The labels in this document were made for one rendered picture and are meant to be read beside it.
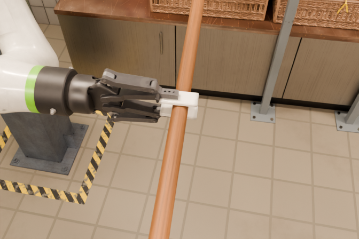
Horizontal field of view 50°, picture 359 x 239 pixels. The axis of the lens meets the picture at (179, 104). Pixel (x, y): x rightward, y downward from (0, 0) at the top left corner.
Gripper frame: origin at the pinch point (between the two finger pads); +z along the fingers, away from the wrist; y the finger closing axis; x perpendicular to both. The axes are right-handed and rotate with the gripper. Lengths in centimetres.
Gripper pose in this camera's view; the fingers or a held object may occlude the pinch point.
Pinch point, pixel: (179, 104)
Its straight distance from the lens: 71.7
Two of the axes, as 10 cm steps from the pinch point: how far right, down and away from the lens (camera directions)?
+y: -0.1, 6.3, 7.8
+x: -1.3, 7.7, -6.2
